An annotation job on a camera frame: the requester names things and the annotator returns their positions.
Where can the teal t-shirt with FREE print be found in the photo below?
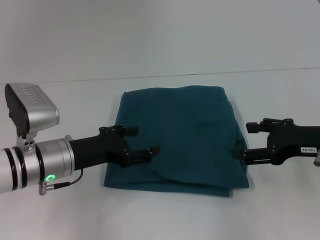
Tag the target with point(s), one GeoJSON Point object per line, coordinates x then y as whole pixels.
{"type": "Point", "coordinates": [180, 150]}

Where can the small silver connector stub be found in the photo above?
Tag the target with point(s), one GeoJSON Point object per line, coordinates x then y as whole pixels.
{"type": "Point", "coordinates": [68, 138]}

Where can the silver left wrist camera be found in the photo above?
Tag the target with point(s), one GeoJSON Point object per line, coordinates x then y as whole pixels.
{"type": "Point", "coordinates": [32, 112]}

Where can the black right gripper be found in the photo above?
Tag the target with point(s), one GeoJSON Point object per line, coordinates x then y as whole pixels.
{"type": "Point", "coordinates": [295, 142]}

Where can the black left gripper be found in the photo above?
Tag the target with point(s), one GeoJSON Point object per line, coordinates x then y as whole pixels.
{"type": "Point", "coordinates": [100, 152]}

